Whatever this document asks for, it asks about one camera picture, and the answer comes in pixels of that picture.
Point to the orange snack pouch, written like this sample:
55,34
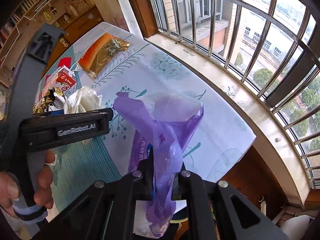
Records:
101,52

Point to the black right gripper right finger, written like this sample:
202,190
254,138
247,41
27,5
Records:
220,211

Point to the metal window bars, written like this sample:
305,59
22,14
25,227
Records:
271,46

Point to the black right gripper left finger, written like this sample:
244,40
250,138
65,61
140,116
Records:
104,210

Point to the pink milk carton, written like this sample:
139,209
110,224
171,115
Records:
63,79

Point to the black yellow wrapper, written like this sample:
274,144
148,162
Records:
53,100

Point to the wooden desk with drawers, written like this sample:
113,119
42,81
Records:
55,40

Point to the person's left hand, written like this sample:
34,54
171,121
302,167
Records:
42,196

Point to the patterned bed sheet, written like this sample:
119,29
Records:
220,141

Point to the red paper envelope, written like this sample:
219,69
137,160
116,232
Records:
65,62

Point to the purple plastic bag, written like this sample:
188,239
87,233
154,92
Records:
165,122

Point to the white crumpled tissue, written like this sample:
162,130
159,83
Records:
83,100

